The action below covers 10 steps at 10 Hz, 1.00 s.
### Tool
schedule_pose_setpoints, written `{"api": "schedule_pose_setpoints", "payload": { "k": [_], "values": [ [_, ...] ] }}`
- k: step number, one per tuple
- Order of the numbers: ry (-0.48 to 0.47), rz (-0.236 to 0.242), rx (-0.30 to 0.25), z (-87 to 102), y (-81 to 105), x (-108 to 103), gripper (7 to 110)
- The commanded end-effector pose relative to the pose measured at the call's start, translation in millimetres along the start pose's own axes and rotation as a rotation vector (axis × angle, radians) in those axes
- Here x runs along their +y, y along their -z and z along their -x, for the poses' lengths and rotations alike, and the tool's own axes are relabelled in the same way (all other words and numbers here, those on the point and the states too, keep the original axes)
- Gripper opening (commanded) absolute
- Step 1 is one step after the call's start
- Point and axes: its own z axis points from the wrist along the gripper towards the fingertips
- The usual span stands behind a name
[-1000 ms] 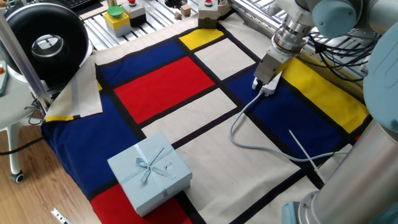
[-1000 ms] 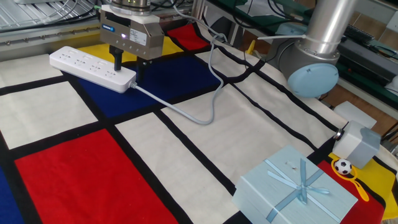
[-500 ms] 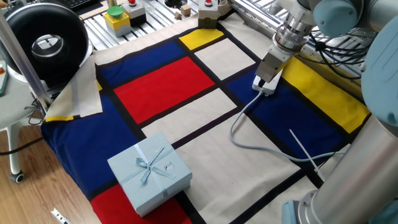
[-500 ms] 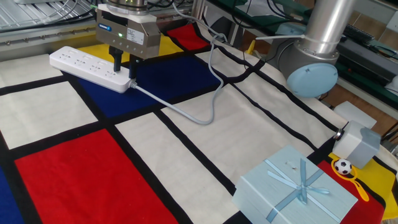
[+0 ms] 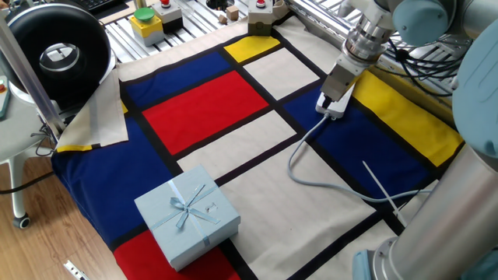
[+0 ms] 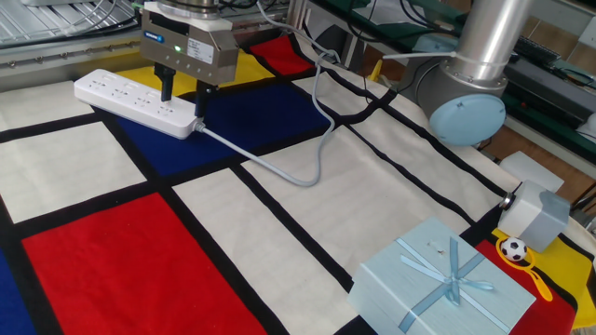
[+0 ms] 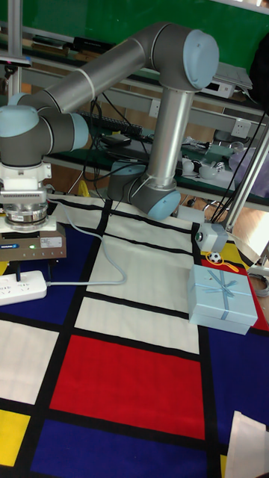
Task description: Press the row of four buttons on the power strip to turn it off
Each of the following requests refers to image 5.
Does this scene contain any silver Schunk gripper body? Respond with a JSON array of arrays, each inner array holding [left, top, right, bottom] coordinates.
[[321, 63, 361, 103]]

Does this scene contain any white four-socket power strip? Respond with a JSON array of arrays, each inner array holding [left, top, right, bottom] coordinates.
[[314, 83, 356, 120]]

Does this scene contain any grey box red button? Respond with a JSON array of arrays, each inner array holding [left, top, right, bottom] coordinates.
[[247, 0, 275, 37]]

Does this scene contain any Mondrian pattern tablecloth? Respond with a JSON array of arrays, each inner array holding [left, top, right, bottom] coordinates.
[[50, 11, 466, 280]]

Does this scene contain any black box red button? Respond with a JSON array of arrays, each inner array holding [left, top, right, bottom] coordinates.
[[151, 0, 184, 34]]

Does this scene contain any yellow box green button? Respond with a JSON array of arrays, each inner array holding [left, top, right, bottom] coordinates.
[[129, 6, 166, 47]]

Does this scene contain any light blue ribboned gift box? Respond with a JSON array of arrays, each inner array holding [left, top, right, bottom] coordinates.
[[134, 164, 241, 272]]

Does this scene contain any black keyboard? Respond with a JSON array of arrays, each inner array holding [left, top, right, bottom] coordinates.
[[72, 0, 130, 13]]

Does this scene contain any metal strip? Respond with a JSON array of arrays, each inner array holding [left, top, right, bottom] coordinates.
[[63, 259, 91, 280]]

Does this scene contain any grey power strip cable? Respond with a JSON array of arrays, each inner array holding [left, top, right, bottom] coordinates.
[[286, 112, 433, 204]]

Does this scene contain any aluminium post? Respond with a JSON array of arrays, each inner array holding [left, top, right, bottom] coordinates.
[[0, 15, 66, 138]]

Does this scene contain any black round ring lamp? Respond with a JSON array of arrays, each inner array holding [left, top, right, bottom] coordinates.
[[6, 2, 114, 107]]

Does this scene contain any black floor cable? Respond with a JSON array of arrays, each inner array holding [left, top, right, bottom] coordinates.
[[0, 170, 56, 195]]

